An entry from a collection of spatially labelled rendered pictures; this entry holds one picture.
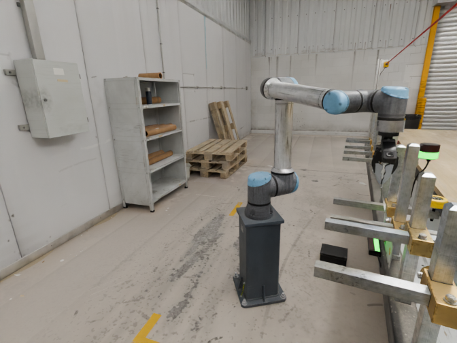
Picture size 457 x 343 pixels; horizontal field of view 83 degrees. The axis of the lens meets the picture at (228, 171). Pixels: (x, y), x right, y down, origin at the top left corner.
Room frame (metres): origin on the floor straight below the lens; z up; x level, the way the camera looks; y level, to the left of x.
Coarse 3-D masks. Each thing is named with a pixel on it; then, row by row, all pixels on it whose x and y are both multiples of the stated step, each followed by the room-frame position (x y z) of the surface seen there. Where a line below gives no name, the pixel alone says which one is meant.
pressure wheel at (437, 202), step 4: (436, 196) 1.07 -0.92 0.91; (440, 196) 1.07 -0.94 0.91; (432, 200) 1.03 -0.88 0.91; (436, 200) 1.02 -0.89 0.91; (440, 200) 1.02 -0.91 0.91; (444, 200) 1.02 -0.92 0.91; (432, 204) 1.02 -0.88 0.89; (436, 204) 1.01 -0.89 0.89; (440, 204) 1.01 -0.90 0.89; (436, 208) 1.03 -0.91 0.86; (440, 208) 1.01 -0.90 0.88; (432, 220) 1.04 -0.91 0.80
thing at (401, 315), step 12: (372, 168) 2.19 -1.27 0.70; (372, 180) 1.87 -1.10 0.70; (372, 192) 1.65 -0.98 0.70; (384, 252) 0.95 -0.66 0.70; (384, 264) 0.88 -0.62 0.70; (396, 264) 0.88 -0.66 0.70; (396, 276) 0.81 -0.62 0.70; (384, 300) 0.75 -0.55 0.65; (396, 300) 0.69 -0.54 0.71; (396, 312) 0.64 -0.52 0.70; (408, 312) 0.64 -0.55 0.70; (396, 324) 0.60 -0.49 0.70; (408, 324) 0.60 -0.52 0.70; (396, 336) 0.56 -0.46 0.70; (408, 336) 0.56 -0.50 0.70
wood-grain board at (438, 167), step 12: (408, 132) 2.86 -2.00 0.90; (420, 132) 2.84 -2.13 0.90; (432, 132) 2.82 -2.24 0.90; (444, 132) 2.80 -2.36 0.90; (456, 132) 2.78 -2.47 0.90; (444, 144) 2.18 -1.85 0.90; (456, 144) 2.16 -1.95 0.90; (444, 156) 1.79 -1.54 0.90; (456, 156) 1.78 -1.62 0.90; (420, 168) 1.52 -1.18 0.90; (432, 168) 1.50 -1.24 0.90; (444, 168) 1.50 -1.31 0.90; (456, 168) 1.49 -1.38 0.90; (444, 180) 1.28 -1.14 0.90; (456, 180) 1.28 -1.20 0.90; (444, 192) 1.13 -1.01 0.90; (456, 192) 1.12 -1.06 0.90
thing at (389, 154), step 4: (384, 140) 0.99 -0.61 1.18; (388, 140) 0.99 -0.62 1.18; (392, 140) 0.98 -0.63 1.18; (384, 144) 0.97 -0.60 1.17; (388, 144) 0.97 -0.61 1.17; (392, 144) 0.96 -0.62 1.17; (384, 148) 0.96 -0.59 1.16; (388, 148) 0.95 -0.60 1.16; (392, 148) 0.95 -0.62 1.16; (384, 152) 0.94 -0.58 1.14; (388, 152) 0.93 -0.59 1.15; (392, 152) 0.92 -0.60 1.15; (384, 156) 0.92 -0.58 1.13; (388, 156) 0.91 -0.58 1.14; (392, 156) 0.91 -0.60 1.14; (396, 156) 0.91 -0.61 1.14; (384, 160) 0.92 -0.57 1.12; (388, 160) 0.91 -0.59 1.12; (392, 160) 0.91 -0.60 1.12
